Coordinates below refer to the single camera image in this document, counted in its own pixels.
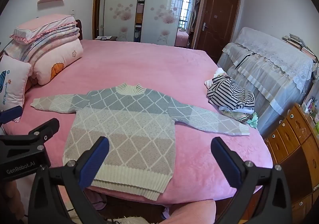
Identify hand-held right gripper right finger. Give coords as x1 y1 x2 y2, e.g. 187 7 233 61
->
211 137 292 224

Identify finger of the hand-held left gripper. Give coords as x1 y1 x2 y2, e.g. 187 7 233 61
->
0 106 23 124
27 118 60 150

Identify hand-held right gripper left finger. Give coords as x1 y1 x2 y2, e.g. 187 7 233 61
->
28 136 110 224

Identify grey beige diamond-pattern sweater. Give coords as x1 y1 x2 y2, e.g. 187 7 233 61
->
30 83 250 201

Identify pile of pastel clothes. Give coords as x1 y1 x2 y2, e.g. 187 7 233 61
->
218 107 258 128

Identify white pink embroidered cushion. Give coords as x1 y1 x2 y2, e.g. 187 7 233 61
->
0 54 33 123

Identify person's right leg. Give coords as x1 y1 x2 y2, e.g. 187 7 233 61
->
162 199 217 224

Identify white fluffy cloth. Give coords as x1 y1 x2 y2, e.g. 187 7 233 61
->
112 215 150 224

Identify black white striped garment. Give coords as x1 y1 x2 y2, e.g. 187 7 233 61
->
206 75 255 112

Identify wooden drawer cabinet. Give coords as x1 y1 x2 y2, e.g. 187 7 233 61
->
264 103 319 224

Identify pink quilt with orange print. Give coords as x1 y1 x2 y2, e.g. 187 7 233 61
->
4 40 84 86

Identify striped pastel folded blanket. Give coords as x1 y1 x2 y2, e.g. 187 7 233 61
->
5 22 80 62

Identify white pink garment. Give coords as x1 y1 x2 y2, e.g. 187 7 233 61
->
204 68 227 87

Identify cluster of toiletry bottles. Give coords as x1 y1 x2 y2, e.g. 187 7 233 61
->
301 94 319 125

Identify brown wooden headboard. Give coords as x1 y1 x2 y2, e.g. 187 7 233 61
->
75 19 83 40

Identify pink bed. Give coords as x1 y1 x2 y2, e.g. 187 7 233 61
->
0 39 275 211

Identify brown wooden door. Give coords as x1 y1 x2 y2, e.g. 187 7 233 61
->
193 0 241 57

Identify stack of books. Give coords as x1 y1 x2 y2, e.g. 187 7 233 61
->
282 33 319 62

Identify floral sliding-door wardrobe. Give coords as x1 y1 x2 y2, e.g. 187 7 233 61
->
92 0 208 49

